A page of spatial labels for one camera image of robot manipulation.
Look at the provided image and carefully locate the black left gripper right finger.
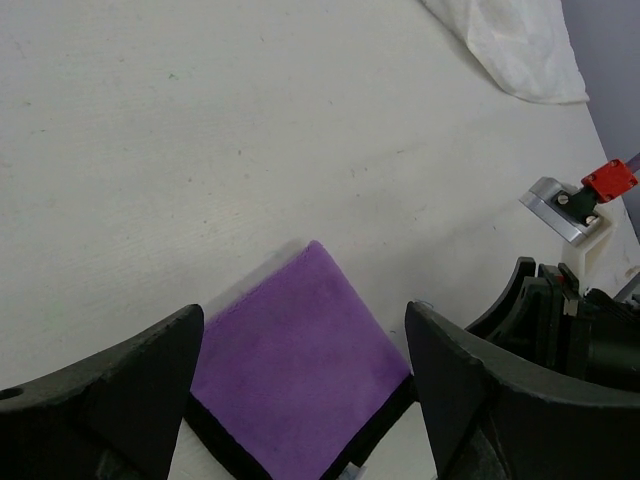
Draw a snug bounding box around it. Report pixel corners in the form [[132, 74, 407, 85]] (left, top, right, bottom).
[[405, 302, 639, 479]]

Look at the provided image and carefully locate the purple and black towel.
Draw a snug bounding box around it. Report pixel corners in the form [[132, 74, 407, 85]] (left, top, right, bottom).
[[185, 241, 417, 479]]

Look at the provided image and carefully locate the white towel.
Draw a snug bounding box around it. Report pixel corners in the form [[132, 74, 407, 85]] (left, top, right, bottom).
[[424, 0, 589, 105]]

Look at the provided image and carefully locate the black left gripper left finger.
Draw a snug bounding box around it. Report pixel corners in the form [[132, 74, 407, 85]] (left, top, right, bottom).
[[1, 304, 204, 479]]

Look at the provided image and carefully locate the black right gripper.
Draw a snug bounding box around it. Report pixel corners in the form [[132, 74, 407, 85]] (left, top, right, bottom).
[[466, 257, 639, 380]]

